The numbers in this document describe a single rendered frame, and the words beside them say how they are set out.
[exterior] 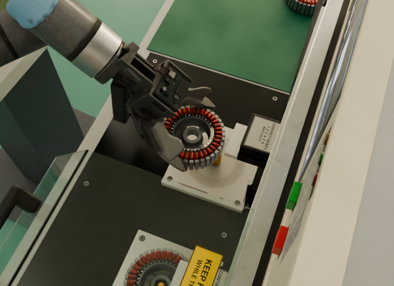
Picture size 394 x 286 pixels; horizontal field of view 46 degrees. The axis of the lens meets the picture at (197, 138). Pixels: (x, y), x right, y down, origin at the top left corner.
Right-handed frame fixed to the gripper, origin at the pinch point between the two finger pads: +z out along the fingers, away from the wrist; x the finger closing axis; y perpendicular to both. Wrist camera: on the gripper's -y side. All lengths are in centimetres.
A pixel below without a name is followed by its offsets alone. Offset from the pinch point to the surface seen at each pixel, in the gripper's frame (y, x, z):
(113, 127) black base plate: -16.5, 0.2, -8.7
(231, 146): 7.1, -1.5, 2.4
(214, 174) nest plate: -1.7, -2.5, 7.2
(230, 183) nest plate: 0.3, -3.1, 9.6
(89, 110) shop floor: -104, 41, 6
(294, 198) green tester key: 37.3, -21.0, -9.9
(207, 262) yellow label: 24.2, -24.8, -6.0
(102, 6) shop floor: -118, 94, -10
